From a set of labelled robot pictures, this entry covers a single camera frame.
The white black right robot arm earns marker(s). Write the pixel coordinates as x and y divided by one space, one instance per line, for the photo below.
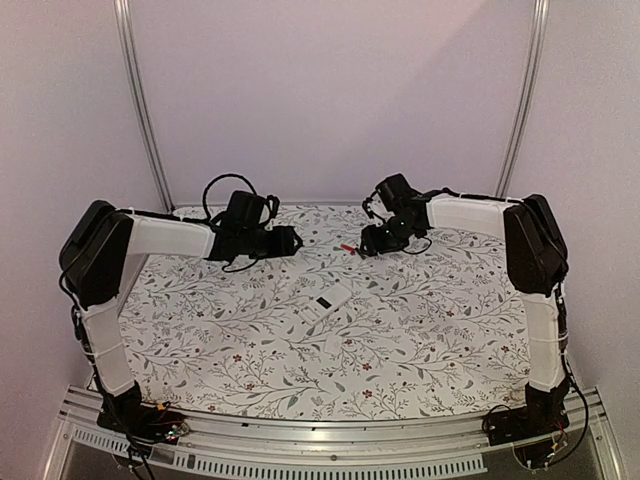
535 250

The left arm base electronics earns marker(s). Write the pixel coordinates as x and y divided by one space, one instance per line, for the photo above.
127 414

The white red remote control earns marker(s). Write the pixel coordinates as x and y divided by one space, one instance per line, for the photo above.
324 304

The aluminium front rail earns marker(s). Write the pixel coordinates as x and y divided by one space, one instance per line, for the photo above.
228 447

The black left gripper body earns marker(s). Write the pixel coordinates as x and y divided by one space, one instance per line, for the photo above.
257 248

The aluminium frame post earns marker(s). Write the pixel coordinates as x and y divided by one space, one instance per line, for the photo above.
141 109
527 91

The white battery cover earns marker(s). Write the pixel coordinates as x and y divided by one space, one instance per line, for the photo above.
332 345

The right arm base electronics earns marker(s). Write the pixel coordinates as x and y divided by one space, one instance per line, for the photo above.
543 414

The floral patterned table mat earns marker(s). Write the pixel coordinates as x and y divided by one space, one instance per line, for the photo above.
435 330

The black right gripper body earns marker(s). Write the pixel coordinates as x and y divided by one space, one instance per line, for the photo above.
373 241

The orange red battery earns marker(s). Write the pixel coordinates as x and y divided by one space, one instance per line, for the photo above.
350 250

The aluminium right frame post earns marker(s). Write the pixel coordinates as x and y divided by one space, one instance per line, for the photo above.
527 91

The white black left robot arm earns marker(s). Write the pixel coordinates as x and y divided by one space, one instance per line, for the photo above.
104 253

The aluminium left frame post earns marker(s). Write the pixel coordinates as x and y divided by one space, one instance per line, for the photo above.
141 109

